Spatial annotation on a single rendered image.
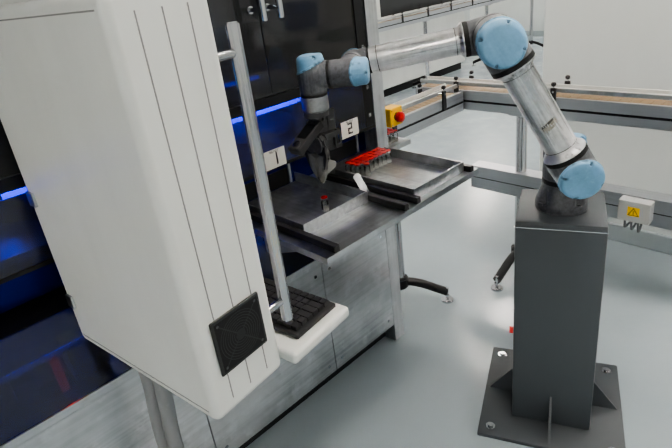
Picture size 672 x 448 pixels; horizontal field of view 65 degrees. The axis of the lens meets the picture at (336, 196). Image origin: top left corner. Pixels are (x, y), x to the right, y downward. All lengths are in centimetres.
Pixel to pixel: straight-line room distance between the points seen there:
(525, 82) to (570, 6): 162
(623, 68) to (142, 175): 250
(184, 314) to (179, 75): 39
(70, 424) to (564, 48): 267
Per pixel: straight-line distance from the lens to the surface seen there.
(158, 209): 85
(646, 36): 292
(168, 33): 83
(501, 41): 138
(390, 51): 153
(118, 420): 169
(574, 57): 304
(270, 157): 165
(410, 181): 172
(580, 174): 151
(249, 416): 198
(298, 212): 159
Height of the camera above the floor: 154
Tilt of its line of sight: 23 degrees down
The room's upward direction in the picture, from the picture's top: 7 degrees counter-clockwise
